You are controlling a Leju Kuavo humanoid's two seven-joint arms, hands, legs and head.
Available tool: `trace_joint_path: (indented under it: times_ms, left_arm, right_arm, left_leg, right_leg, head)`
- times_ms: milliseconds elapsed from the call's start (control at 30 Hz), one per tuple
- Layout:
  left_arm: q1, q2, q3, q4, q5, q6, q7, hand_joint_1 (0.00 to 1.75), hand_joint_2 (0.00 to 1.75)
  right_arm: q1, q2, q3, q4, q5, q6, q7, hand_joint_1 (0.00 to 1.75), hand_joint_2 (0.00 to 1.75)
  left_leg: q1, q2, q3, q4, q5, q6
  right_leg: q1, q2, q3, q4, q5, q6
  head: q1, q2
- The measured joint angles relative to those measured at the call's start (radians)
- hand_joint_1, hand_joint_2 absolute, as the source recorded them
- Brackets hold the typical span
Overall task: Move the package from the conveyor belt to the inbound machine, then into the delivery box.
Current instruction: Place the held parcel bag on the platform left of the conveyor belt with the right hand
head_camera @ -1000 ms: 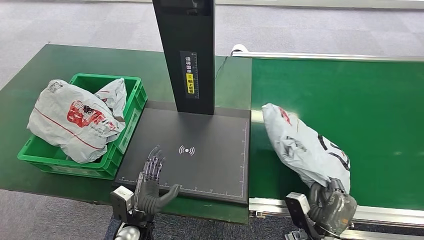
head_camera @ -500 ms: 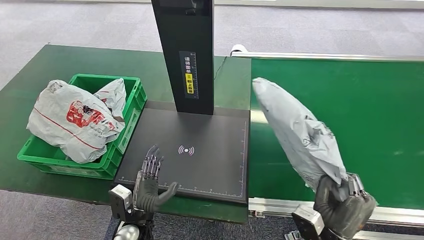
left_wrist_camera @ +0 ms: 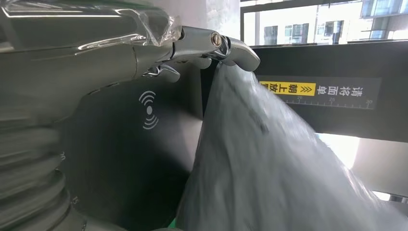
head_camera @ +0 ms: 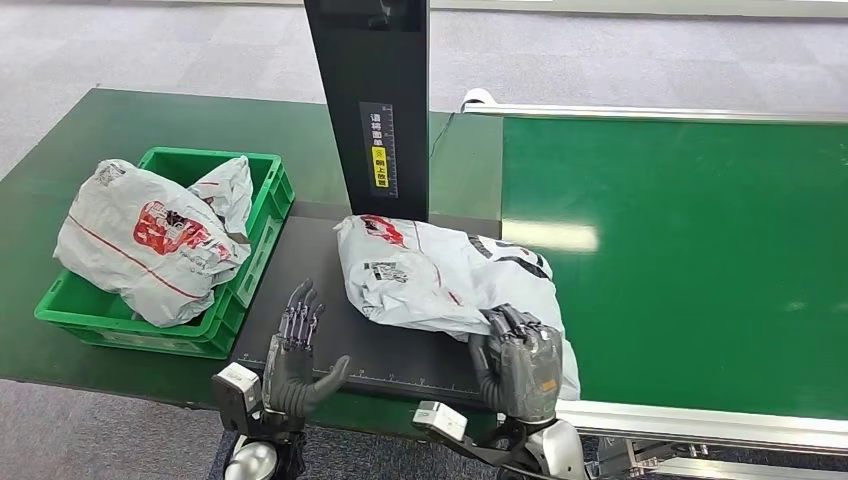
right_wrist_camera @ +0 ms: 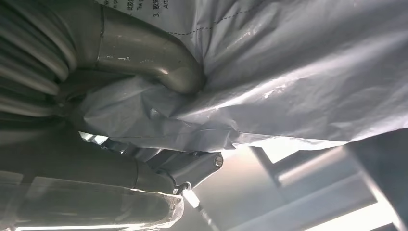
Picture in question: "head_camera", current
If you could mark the grey mailer bag black logo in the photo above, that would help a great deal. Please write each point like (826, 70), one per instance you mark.
(424, 278)

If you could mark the green plastic crate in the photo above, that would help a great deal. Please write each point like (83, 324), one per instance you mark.
(258, 252)

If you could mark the green conveyor belt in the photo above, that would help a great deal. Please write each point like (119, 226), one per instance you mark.
(696, 265)

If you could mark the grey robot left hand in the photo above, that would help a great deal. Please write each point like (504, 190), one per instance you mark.
(288, 387)

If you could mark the black scanner column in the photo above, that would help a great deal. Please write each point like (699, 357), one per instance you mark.
(371, 66)

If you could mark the white conveyor roller cap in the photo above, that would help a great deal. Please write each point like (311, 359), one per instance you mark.
(477, 97)

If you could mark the wide silver conveyor rail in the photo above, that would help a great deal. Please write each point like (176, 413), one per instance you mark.
(729, 427)

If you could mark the silver conveyor support bracket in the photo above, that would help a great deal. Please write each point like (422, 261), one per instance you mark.
(616, 458)

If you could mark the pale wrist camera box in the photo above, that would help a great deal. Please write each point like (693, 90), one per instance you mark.
(440, 420)
(235, 391)

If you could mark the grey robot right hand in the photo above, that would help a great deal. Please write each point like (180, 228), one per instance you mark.
(523, 371)

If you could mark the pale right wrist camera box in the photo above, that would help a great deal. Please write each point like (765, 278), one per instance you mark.
(440, 420)

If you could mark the thin silver conveyor rail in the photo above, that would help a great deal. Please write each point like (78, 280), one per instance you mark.
(662, 113)

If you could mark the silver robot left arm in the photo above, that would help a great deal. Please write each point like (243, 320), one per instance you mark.
(250, 460)

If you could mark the grey mailer bag red logo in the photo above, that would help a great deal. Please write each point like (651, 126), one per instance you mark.
(126, 258)

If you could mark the black yellow ruler label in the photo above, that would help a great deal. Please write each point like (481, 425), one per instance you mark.
(379, 166)

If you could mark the black scanner base plate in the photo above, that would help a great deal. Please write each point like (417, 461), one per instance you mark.
(305, 265)

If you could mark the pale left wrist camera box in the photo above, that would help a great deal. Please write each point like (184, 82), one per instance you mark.
(235, 391)

